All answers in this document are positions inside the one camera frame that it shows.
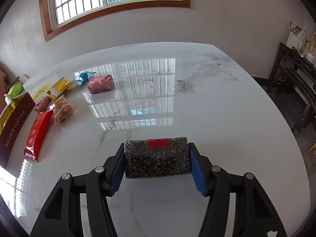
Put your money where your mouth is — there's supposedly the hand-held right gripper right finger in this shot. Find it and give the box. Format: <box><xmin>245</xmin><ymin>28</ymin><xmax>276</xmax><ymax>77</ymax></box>
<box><xmin>188</xmin><ymin>142</ymin><xmax>288</xmax><ymax>237</ymax></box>

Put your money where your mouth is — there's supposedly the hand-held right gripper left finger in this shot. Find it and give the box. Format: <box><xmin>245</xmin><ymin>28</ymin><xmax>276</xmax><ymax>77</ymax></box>
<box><xmin>29</xmin><ymin>142</ymin><xmax>126</xmax><ymax>237</ymax></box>

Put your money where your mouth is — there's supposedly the black speckled snack packet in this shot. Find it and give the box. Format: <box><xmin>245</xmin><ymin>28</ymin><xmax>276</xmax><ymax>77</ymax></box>
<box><xmin>124</xmin><ymin>136</ymin><xmax>192</xmax><ymax>180</ymax></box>

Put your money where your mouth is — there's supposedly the pink patterned snack packet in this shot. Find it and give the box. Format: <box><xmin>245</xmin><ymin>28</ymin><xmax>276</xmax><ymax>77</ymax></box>
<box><xmin>87</xmin><ymin>75</ymin><xmax>114</xmax><ymax>94</ymax></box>

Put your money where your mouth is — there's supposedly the blue candy packet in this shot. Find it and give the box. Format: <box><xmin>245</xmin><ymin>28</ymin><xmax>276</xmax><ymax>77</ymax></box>
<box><xmin>74</xmin><ymin>71</ymin><xmax>97</xmax><ymax>86</ymax></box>

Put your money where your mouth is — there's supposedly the gold foil pouch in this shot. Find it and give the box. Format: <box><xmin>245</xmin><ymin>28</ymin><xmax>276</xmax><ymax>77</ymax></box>
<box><xmin>47</xmin><ymin>77</ymin><xmax>75</xmax><ymax>100</ymax></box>

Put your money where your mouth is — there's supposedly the maroon gift box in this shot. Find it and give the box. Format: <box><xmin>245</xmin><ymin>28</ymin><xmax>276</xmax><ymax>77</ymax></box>
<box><xmin>0</xmin><ymin>91</ymin><xmax>36</xmax><ymax>169</ymax></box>

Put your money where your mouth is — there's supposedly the clear packet of orange snacks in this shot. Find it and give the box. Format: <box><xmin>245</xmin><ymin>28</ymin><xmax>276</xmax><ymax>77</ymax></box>
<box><xmin>49</xmin><ymin>95</ymin><xmax>77</xmax><ymax>124</ymax></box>

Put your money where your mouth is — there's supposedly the long red foil packet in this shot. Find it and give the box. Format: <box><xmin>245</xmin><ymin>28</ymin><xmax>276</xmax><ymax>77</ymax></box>
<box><xmin>24</xmin><ymin>110</ymin><xmax>54</xmax><ymax>163</ymax></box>

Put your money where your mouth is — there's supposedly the small red patterned packet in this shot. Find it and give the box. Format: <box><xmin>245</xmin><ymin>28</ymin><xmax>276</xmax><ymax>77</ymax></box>
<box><xmin>34</xmin><ymin>95</ymin><xmax>52</xmax><ymax>113</ymax></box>

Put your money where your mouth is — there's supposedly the yellow round sticker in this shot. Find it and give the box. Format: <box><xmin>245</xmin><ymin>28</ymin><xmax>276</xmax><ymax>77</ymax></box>
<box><xmin>33</xmin><ymin>84</ymin><xmax>50</xmax><ymax>101</ymax></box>

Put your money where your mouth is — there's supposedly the green tissue pack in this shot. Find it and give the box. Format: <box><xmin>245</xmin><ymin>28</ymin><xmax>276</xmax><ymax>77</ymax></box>
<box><xmin>5</xmin><ymin>83</ymin><xmax>25</xmax><ymax>102</ymax></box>

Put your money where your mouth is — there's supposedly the dark wooden chair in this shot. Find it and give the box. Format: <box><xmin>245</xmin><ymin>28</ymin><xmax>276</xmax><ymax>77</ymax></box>
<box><xmin>268</xmin><ymin>42</ymin><xmax>316</xmax><ymax>134</ymax></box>

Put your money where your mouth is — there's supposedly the light wooden chair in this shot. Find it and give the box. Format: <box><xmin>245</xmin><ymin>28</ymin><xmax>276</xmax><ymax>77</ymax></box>
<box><xmin>2</xmin><ymin>76</ymin><xmax>21</xmax><ymax>97</ymax></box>

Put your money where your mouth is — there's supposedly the brown cardboard box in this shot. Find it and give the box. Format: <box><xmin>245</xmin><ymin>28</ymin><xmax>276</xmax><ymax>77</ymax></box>
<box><xmin>0</xmin><ymin>67</ymin><xmax>8</xmax><ymax>97</ymax></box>

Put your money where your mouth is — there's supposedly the wooden framed window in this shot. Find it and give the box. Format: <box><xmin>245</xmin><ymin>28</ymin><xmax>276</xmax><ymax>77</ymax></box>
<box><xmin>39</xmin><ymin>0</ymin><xmax>191</xmax><ymax>42</ymax></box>

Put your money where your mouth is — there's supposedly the white printed bag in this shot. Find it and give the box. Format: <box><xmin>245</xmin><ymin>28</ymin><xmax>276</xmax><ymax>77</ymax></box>
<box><xmin>286</xmin><ymin>20</ymin><xmax>309</xmax><ymax>53</ymax></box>

